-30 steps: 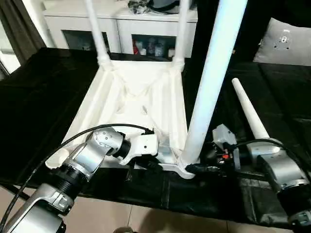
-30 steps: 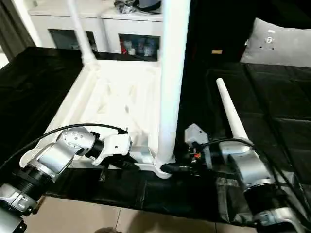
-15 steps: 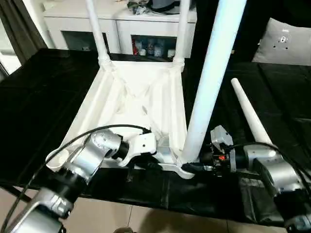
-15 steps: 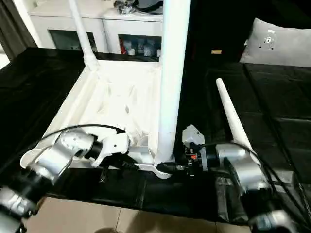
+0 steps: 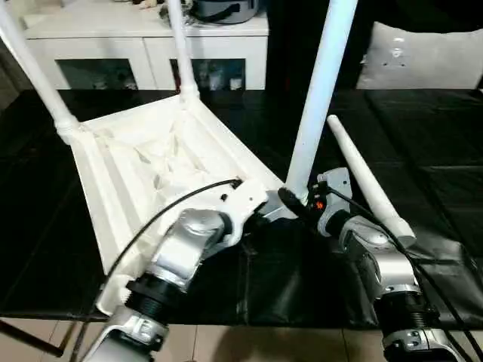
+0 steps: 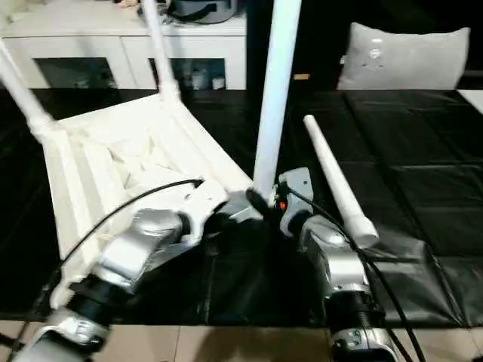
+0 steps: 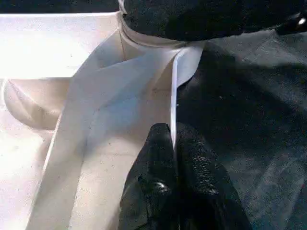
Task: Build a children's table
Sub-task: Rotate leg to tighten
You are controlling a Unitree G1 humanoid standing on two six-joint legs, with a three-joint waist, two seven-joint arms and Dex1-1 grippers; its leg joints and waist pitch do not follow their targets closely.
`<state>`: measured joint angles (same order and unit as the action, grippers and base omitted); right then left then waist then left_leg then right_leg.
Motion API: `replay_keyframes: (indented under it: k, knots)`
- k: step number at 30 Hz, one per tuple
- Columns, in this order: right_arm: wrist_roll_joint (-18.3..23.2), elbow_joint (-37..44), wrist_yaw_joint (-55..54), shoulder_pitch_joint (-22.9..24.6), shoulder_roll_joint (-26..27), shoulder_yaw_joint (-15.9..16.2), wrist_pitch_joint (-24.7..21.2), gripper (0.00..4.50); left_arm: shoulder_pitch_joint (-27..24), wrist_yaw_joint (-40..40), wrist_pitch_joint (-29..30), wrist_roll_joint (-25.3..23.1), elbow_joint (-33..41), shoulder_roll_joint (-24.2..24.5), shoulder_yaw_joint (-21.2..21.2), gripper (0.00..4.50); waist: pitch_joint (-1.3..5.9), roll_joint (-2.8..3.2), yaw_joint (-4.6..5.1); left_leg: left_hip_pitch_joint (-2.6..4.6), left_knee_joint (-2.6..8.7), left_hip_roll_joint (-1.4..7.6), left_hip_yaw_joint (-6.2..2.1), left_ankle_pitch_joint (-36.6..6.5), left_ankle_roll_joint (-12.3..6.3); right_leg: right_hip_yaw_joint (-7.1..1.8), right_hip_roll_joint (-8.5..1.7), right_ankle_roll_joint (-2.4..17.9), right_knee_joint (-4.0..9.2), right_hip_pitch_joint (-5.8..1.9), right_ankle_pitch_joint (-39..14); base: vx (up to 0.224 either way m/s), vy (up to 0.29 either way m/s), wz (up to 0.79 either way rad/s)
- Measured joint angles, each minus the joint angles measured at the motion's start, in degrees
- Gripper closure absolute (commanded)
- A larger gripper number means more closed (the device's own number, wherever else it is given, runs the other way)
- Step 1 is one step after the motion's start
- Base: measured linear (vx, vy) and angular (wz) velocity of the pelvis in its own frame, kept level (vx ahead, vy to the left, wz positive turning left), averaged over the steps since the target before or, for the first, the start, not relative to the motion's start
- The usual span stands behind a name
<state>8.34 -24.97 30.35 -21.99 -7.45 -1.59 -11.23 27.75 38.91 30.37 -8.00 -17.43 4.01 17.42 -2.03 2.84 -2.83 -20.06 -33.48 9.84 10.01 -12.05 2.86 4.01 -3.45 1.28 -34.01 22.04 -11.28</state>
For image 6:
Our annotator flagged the white plastic table top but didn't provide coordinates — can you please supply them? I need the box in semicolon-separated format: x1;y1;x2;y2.
35;92;265;308

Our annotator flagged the grey printed cushion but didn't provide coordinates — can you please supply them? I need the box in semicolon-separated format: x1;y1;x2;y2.
337;21;472;91

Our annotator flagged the flat white board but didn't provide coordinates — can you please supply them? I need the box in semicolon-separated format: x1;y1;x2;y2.
456;89;483;114

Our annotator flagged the black box with gold label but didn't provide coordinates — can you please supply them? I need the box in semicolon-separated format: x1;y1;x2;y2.
245;0;355;91

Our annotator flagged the white cabinet with glass doors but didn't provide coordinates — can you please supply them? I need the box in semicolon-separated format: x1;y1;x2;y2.
0;0;248;91

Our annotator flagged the black work mat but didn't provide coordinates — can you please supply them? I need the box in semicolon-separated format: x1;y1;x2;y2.
0;88;483;327

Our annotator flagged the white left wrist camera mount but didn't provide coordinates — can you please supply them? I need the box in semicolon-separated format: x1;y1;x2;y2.
177;180;231;246

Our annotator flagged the white plastic table leg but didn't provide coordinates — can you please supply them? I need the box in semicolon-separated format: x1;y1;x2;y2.
251;0;303;204
0;37;57;139
143;0;182;103
303;115;380;250

